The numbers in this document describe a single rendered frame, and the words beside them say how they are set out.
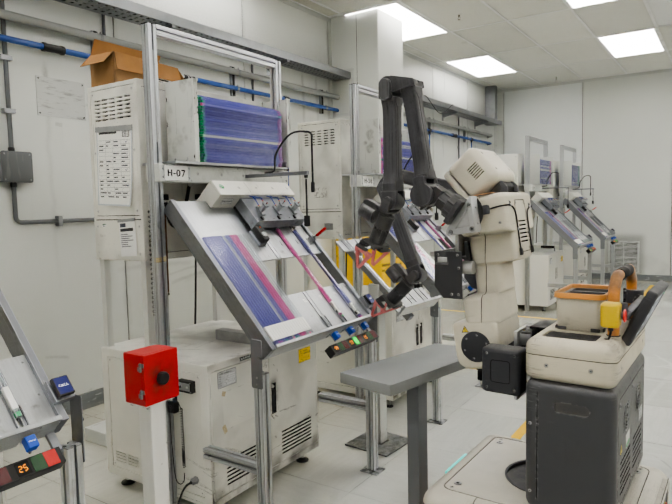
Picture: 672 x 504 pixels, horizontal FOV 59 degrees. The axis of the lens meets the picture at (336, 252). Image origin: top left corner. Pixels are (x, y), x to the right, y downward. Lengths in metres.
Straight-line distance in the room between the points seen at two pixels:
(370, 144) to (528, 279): 3.62
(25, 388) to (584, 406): 1.45
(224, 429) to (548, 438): 1.21
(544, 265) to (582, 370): 5.01
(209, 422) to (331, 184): 1.77
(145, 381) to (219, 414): 0.59
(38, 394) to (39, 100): 2.46
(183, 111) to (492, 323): 1.41
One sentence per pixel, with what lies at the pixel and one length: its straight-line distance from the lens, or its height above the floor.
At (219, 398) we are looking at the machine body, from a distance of 2.38.
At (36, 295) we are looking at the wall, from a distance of 3.77.
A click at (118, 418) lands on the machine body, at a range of 2.81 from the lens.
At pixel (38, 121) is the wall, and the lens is 3.81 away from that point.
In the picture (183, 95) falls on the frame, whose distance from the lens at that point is 2.47.
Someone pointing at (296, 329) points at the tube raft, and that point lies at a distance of 2.22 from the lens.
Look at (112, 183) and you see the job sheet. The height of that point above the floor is 1.32.
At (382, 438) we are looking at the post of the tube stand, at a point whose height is 0.03.
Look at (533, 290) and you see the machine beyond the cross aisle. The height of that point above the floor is 0.23.
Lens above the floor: 1.21
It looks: 5 degrees down
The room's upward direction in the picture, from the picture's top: 1 degrees counter-clockwise
